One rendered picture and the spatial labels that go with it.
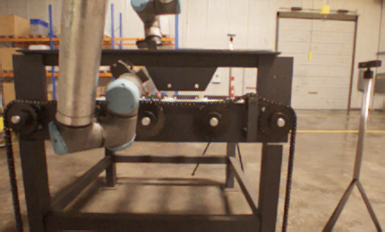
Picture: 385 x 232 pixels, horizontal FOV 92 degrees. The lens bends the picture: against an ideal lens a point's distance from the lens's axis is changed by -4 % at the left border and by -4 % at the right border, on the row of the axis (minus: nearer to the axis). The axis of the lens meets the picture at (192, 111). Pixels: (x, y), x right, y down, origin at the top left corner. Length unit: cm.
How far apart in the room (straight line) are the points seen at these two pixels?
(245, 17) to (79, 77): 1054
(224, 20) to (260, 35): 193
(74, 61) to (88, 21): 9
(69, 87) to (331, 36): 1229
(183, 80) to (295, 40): 1065
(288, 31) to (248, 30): 201
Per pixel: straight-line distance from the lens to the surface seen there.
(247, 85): 1029
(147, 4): 101
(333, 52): 1241
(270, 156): 102
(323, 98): 1207
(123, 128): 62
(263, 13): 1119
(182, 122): 93
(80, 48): 48
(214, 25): 1047
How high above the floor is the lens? 100
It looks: 7 degrees down
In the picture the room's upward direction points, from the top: 1 degrees clockwise
